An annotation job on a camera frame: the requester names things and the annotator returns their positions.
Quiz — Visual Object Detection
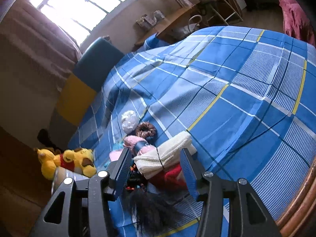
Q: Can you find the black toy with orange dots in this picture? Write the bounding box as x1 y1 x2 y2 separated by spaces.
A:
125 163 148 193

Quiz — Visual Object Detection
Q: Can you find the blue plush doll pink skirt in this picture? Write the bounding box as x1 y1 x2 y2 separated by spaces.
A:
103 141 124 168

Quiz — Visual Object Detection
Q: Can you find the white towel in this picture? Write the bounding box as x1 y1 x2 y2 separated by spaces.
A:
133 131 197 180

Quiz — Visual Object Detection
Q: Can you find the white fluffy pompom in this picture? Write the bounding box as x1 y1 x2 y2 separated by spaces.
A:
121 110 139 134

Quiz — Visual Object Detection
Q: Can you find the brown hair scrunchie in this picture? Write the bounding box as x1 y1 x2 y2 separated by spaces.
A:
135 121 157 139

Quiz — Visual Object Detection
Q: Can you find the yellow giraffe plush toy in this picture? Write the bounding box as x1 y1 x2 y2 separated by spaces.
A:
34 148 97 180

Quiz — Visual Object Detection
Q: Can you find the brown wooden wardrobe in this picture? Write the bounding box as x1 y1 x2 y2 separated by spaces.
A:
1 128 51 236

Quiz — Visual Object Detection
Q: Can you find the black hair wig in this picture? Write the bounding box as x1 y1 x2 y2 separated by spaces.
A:
123 188 186 235

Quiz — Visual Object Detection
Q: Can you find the blue plaid bed sheet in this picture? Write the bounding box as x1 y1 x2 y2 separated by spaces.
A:
67 26 316 237

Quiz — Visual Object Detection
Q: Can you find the grey yellow blue headboard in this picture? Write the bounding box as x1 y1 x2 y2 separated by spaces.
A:
48 38 124 150

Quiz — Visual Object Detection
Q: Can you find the pinkish window curtain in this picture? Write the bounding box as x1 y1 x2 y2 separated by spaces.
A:
1 0 197 96

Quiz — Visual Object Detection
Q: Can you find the wooden desk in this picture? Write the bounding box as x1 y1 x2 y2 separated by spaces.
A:
132 5 206 51

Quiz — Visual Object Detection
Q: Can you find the pink blanket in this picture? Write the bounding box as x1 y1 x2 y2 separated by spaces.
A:
279 0 315 47

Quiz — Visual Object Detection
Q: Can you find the white folding stool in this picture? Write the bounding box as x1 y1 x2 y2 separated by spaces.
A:
198 0 243 26

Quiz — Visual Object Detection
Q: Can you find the wooden bed frame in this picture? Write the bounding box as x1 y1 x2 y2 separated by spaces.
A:
276 159 315 236

